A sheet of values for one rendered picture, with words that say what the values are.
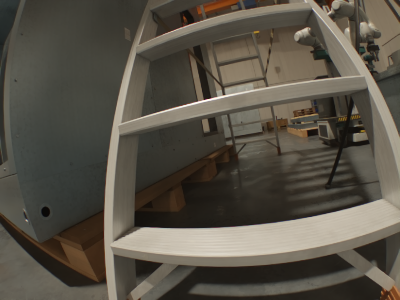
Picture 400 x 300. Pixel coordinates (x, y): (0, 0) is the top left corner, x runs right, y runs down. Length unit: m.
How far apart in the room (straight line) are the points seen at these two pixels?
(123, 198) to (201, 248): 0.19
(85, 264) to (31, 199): 0.25
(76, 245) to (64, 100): 0.47
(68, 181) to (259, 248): 0.58
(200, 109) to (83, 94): 0.55
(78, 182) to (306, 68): 12.84
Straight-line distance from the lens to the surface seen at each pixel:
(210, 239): 0.30
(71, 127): 0.70
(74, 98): 0.74
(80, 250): 0.60
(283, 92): 0.30
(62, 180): 0.66
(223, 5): 10.26
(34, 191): 0.62
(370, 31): 2.14
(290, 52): 13.13
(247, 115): 7.71
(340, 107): 2.35
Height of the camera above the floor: 0.36
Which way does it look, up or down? 4 degrees down
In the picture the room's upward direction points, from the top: 11 degrees counter-clockwise
